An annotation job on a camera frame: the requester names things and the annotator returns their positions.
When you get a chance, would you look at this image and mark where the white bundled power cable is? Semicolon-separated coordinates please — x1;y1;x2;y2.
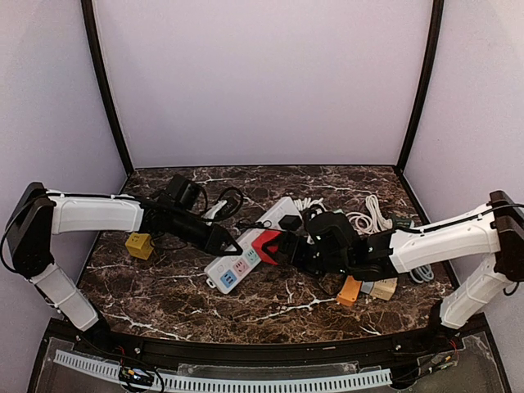
364;194;395;233

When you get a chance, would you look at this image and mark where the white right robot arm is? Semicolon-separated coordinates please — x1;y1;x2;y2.
260;191;523;331

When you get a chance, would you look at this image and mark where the white slotted cable duct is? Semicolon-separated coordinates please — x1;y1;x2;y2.
53;350;392;392

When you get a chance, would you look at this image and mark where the white coiled pink-socket cable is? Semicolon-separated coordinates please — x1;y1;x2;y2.
346;210;374;236

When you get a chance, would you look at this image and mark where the beige cube socket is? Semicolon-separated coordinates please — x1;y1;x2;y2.
369;278;398;301

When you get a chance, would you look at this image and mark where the black enclosure frame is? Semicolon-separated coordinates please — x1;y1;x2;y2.
28;0;513;393

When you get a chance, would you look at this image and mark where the light blue power strip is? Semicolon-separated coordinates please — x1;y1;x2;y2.
360;282;374;294

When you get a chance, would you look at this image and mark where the red cube socket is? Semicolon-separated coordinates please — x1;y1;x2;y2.
251;229;288;265

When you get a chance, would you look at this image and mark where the white multi-socket power strip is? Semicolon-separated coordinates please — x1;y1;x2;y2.
205;196;300;294

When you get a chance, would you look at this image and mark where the dark green cube socket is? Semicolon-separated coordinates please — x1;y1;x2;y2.
391;214;415;229

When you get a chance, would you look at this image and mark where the grey coiled cable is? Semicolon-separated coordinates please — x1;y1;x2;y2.
409;264;434;284

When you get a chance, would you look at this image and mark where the orange power strip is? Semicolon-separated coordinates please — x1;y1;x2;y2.
336;276;362;307

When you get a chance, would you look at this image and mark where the yellow cube socket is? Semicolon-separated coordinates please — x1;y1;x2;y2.
125;233;154;260

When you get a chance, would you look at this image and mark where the thin black adapter cable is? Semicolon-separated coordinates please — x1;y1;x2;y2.
237;219;283;233

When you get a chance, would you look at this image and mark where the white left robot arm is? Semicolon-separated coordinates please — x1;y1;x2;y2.
1;174;242;333

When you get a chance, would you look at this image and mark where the black power adapter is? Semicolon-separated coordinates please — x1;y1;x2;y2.
278;215;302;232

